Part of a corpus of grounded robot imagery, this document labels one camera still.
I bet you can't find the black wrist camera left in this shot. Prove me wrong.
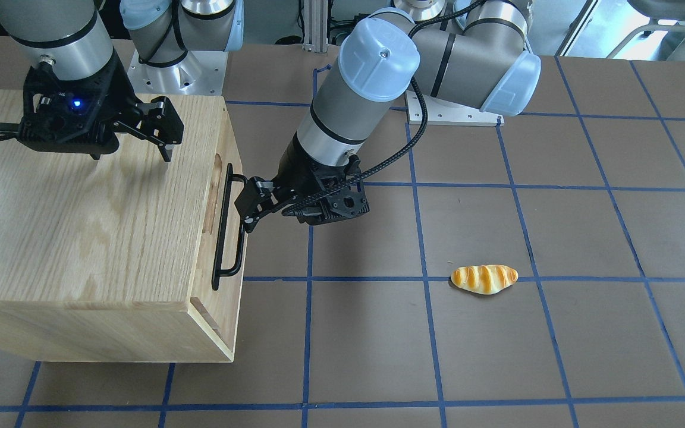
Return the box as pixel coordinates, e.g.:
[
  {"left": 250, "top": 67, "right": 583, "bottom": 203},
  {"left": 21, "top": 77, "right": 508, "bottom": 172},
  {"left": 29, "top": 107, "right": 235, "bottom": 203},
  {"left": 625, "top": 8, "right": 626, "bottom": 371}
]
[{"left": 294, "top": 182, "right": 370, "bottom": 226}]

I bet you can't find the aluminium frame post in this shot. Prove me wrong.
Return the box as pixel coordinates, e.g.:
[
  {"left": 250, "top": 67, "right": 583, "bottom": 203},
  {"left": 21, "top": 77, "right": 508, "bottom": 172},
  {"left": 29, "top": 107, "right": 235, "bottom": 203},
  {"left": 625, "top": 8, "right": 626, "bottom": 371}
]
[{"left": 301, "top": 0, "right": 331, "bottom": 55}]

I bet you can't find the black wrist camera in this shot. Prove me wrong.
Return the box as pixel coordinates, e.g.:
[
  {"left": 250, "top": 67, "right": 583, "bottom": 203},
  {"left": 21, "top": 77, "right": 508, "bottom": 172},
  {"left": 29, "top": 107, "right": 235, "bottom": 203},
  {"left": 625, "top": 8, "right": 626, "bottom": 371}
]
[
  {"left": 294, "top": 182, "right": 370, "bottom": 226},
  {"left": 15, "top": 92, "right": 120, "bottom": 158}
]

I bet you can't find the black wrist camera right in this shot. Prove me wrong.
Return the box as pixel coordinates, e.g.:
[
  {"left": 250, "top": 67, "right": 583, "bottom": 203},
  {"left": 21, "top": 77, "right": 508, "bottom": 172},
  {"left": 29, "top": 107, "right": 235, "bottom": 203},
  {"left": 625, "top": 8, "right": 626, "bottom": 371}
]
[{"left": 15, "top": 92, "right": 120, "bottom": 158}]

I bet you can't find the black braided cable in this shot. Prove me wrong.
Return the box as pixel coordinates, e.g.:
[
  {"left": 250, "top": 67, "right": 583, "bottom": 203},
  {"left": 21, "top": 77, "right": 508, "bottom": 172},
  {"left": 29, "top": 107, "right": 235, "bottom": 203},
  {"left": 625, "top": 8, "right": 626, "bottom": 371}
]
[{"left": 283, "top": 0, "right": 486, "bottom": 216}]

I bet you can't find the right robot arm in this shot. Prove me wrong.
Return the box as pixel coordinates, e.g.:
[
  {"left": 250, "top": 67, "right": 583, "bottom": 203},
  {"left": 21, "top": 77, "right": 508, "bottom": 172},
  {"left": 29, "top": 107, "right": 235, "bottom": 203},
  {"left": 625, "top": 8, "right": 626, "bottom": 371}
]
[{"left": 0, "top": 1, "right": 244, "bottom": 162}]

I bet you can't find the wooden drawer cabinet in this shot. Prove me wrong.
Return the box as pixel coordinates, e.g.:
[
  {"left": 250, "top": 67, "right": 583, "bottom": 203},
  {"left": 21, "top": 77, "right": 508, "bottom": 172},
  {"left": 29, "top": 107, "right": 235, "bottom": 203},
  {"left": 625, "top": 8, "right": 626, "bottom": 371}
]
[{"left": 0, "top": 96, "right": 242, "bottom": 363}]

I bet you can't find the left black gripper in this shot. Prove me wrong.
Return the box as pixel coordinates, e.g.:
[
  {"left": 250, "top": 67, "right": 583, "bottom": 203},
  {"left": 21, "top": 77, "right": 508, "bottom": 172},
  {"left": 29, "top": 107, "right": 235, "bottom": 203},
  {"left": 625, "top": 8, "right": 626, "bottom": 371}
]
[{"left": 235, "top": 153, "right": 370, "bottom": 234}]

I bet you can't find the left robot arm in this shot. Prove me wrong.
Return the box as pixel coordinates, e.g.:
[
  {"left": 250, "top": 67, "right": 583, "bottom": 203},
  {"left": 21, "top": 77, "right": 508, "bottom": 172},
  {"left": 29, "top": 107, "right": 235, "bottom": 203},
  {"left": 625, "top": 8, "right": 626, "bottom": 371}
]
[{"left": 235, "top": 1, "right": 541, "bottom": 233}]

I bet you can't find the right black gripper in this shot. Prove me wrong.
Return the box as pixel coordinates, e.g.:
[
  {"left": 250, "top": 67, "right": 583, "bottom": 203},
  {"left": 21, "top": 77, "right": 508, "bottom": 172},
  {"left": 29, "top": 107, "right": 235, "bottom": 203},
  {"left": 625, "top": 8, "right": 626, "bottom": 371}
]
[{"left": 16, "top": 62, "right": 184, "bottom": 162}]

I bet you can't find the toy bread roll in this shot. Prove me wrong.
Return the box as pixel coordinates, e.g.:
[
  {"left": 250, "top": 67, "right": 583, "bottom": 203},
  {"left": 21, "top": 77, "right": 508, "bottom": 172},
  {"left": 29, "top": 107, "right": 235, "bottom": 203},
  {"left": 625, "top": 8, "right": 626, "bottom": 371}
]
[{"left": 450, "top": 265, "right": 519, "bottom": 295}]

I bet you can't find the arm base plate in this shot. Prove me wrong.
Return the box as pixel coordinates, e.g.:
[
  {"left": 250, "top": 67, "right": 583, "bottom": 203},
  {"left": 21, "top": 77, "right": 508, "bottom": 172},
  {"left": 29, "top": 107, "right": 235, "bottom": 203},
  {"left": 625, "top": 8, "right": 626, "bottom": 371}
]
[
  {"left": 127, "top": 51, "right": 229, "bottom": 96},
  {"left": 404, "top": 90, "right": 505, "bottom": 127}
]

